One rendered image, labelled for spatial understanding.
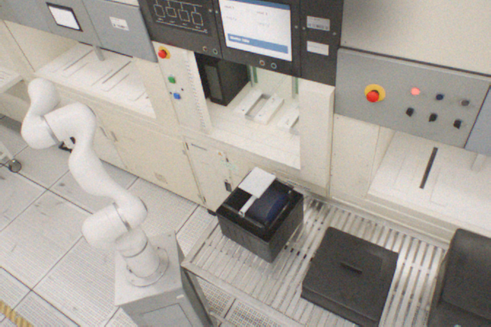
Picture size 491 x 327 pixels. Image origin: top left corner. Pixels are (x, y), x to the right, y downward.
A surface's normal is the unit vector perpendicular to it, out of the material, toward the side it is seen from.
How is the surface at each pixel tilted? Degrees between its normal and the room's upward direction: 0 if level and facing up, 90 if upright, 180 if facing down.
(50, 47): 90
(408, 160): 0
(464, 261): 0
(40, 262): 0
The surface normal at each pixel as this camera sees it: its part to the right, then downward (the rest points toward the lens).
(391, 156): -0.11, -0.69
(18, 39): 0.85, 0.30
